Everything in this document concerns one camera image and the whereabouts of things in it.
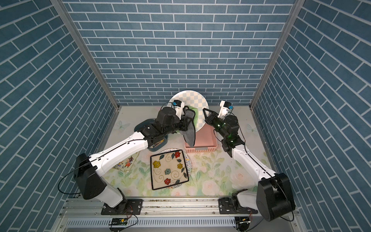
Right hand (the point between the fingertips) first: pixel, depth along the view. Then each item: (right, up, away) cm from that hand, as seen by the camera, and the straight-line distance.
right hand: (204, 110), depth 74 cm
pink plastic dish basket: (+3, -20, +25) cm, 32 cm away
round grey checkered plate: (-5, +6, +4) cm, 9 cm away
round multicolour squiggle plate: (-9, -32, +15) cm, 36 cm away
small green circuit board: (-42, -56, -2) cm, 71 cm away
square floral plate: (-21, -35, +10) cm, 42 cm away
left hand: (-4, -6, 0) cm, 7 cm away
